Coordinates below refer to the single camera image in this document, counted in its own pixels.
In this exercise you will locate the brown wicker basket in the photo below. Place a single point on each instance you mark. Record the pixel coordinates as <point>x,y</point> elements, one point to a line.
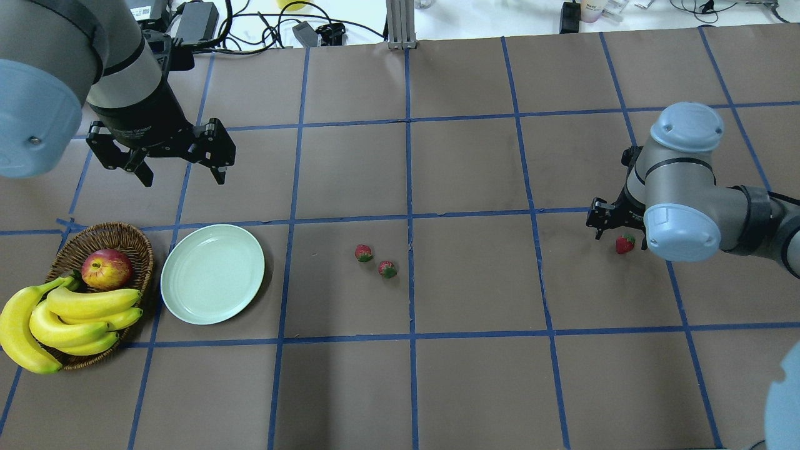
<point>119,236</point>

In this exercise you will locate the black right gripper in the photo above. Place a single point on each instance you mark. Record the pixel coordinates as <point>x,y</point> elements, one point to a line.
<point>627,209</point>

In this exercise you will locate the red strawberry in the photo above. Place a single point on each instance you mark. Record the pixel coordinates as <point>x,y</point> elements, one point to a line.
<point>387,269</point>
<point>625,243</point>
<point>363,253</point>

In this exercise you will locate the red yellow apple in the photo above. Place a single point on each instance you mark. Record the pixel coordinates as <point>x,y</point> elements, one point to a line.
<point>106,269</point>

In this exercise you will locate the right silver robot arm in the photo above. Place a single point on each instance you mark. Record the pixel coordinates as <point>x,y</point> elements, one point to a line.
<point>732,246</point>

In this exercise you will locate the white paper cup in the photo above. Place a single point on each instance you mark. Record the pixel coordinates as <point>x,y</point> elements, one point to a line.
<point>592,10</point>

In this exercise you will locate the pale green plate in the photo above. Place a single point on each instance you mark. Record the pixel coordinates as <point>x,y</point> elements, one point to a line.
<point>212,274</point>

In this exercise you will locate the yellow banana bunch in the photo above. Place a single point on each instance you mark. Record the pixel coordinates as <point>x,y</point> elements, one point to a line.
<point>51,327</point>

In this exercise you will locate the black power adapter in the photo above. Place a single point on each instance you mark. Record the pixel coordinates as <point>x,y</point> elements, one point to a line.
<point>196,22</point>

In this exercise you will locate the aluminium frame post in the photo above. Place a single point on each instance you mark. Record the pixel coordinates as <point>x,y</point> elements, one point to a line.
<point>401,32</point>

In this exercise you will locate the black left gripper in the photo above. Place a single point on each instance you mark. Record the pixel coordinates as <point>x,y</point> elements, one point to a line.
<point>141,119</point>

